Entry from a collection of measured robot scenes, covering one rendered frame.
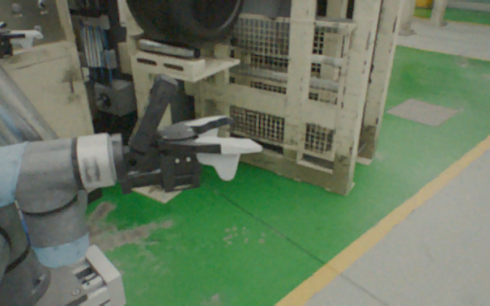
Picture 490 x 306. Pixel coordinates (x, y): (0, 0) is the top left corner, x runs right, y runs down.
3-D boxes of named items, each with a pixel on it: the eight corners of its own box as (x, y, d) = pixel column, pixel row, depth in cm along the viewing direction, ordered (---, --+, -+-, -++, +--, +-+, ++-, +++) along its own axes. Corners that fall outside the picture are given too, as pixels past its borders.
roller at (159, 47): (137, 49, 183) (136, 40, 181) (144, 47, 187) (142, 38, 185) (194, 60, 167) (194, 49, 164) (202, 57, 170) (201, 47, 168)
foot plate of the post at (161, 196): (131, 189, 236) (130, 184, 234) (162, 170, 256) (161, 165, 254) (164, 203, 223) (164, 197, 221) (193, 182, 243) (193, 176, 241)
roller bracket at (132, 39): (128, 56, 183) (125, 34, 178) (184, 40, 213) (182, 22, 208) (134, 57, 181) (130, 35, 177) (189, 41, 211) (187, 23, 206)
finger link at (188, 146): (230, 148, 56) (176, 143, 58) (229, 136, 55) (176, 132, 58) (217, 159, 52) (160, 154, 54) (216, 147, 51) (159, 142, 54)
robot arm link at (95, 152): (80, 129, 57) (74, 147, 49) (113, 126, 58) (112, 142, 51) (89, 176, 59) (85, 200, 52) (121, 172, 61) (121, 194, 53)
